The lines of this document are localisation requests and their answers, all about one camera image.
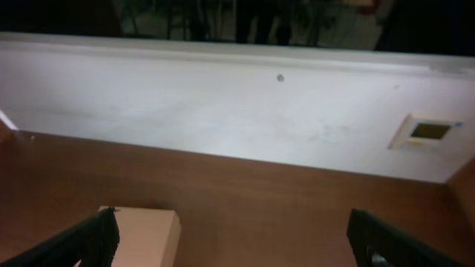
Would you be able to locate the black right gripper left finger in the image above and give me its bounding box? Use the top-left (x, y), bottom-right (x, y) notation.
top-left (1, 207), bottom-right (120, 267)

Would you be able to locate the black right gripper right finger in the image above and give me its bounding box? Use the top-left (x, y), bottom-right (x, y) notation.
top-left (347, 209), bottom-right (464, 267)

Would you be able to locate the white wall thermostat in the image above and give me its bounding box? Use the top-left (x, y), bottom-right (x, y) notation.
top-left (388, 113), bottom-right (464, 152)

